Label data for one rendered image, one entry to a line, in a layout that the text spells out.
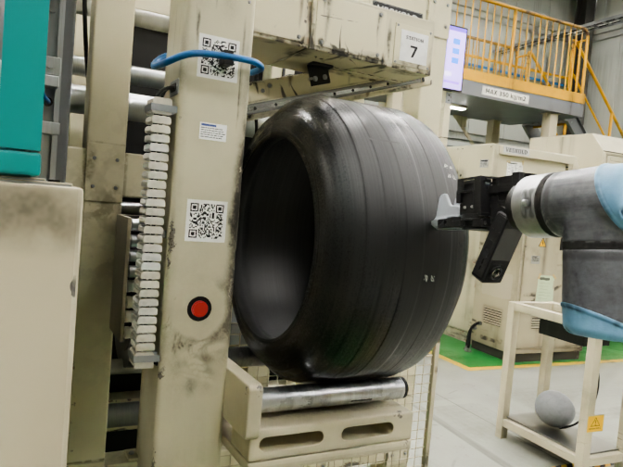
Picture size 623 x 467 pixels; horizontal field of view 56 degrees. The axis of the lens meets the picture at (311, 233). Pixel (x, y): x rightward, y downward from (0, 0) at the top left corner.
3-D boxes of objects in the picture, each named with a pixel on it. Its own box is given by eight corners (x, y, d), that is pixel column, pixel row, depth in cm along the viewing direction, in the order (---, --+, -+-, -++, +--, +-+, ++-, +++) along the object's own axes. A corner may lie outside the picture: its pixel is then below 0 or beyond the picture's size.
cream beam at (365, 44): (218, 28, 129) (223, -40, 129) (186, 50, 151) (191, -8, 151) (433, 77, 158) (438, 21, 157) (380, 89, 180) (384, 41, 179)
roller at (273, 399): (241, 400, 109) (247, 420, 106) (247, 383, 107) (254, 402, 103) (393, 386, 125) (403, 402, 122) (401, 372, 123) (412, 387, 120)
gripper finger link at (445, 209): (433, 196, 104) (470, 192, 95) (433, 230, 103) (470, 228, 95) (419, 195, 102) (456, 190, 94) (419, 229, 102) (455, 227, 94)
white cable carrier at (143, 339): (133, 369, 103) (153, 95, 100) (128, 361, 107) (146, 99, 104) (158, 367, 105) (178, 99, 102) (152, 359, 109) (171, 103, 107)
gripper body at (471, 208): (488, 183, 97) (548, 174, 87) (487, 234, 97) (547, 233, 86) (452, 179, 94) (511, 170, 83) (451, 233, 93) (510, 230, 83)
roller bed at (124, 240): (119, 342, 138) (127, 217, 137) (108, 328, 151) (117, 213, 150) (199, 339, 148) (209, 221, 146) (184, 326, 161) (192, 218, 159)
